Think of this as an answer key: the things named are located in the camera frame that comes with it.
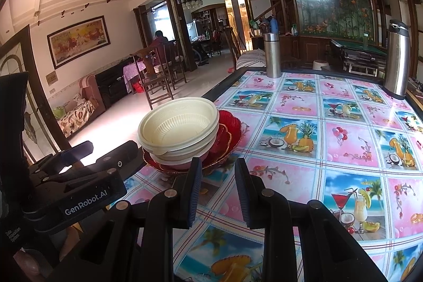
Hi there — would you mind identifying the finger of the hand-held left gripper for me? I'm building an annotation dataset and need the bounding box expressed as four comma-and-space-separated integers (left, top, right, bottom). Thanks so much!
28, 140, 94, 177
64, 140, 140, 185

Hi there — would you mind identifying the framed wall painting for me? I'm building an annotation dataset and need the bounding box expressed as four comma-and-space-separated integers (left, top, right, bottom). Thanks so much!
47, 16, 111, 70

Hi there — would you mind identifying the printed tablecloth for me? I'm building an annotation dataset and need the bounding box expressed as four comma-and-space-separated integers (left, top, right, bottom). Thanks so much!
124, 70, 423, 282

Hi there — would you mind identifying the large steel thermos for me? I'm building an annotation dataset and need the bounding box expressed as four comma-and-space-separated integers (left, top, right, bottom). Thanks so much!
383, 19, 411, 101

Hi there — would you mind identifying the person's left hand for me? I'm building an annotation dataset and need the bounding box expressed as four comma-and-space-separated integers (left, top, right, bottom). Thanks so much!
13, 249, 44, 282

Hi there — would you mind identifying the floral covered sofa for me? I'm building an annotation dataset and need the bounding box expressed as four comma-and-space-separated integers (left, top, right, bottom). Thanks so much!
51, 75, 107, 138

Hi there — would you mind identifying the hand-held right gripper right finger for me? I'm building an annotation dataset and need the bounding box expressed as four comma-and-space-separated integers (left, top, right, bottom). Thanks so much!
234, 158, 388, 282

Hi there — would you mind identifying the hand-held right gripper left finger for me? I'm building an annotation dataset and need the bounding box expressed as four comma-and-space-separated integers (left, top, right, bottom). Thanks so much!
58, 157, 203, 282

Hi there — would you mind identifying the small red glass plate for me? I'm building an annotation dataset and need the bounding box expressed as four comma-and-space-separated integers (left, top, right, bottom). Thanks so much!
198, 123, 232, 168

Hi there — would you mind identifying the green mahjong table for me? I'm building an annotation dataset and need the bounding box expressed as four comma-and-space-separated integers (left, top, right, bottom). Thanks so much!
330, 38, 388, 77

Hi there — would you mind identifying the cream plastic bowl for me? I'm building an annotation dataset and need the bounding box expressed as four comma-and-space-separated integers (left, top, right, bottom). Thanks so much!
137, 97, 220, 151
141, 128, 219, 161

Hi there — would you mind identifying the wooden sideboard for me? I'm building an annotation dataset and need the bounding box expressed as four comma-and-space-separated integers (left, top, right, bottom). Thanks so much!
406, 77, 423, 101

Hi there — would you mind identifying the wooden chair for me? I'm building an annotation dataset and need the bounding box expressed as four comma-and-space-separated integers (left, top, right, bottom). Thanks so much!
130, 47, 174, 110
155, 43, 187, 85

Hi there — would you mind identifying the striped cushion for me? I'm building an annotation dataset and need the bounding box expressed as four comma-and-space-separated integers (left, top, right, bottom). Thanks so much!
236, 49, 267, 70

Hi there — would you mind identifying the black cabinet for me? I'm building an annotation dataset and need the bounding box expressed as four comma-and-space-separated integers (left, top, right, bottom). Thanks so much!
95, 58, 133, 101

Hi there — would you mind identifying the large red glass plate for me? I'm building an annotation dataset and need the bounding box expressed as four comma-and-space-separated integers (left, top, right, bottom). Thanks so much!
142, 109, 243, 175

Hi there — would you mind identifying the small steel thermos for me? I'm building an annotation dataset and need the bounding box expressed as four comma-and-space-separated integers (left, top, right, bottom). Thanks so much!
263, 33, 282, 78

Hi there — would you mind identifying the pink cloth covered table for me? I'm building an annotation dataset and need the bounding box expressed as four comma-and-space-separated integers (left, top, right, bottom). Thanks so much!
123, 60, 156, 85

